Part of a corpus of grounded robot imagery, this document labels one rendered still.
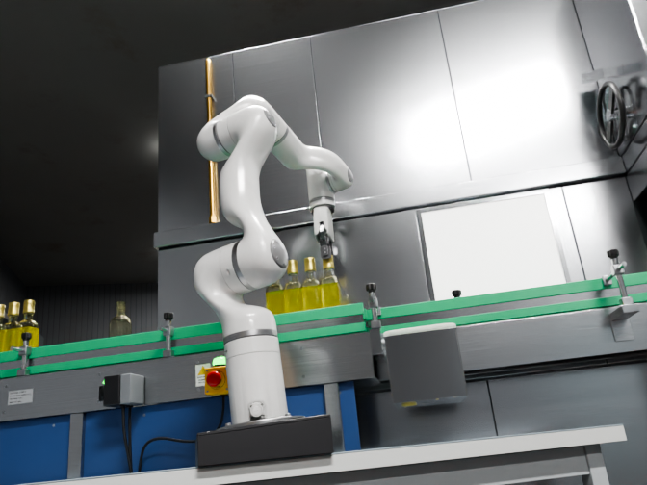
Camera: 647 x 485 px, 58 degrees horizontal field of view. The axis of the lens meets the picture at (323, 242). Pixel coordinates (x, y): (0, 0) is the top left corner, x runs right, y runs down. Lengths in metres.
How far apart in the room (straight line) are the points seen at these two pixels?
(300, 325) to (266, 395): 0.46
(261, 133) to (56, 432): 1.05
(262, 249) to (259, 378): 0.28
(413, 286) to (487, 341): 0.34
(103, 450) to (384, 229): 1.08
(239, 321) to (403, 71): 1.32
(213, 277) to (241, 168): 0.28
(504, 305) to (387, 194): 0.57
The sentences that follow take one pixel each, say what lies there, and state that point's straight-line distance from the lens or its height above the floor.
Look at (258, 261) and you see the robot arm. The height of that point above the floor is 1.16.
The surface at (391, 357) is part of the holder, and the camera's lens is 1.40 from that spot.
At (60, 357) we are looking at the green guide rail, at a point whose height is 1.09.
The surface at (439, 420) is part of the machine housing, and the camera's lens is 1.87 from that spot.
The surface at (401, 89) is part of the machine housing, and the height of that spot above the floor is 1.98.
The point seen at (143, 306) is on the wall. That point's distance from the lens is 8.56.
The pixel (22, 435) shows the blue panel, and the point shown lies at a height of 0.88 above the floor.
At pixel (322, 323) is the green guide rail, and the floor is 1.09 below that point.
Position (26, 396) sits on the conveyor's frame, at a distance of 1.97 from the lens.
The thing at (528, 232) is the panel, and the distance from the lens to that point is 1.98.
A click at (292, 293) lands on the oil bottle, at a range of 1.80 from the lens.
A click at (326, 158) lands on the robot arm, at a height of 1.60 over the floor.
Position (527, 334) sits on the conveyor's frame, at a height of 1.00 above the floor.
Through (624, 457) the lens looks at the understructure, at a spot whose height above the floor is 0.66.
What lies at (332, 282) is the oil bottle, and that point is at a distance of 1.78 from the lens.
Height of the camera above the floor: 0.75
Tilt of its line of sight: 20 degrees up
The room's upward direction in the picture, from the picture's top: 6 degrees counter-clockwise
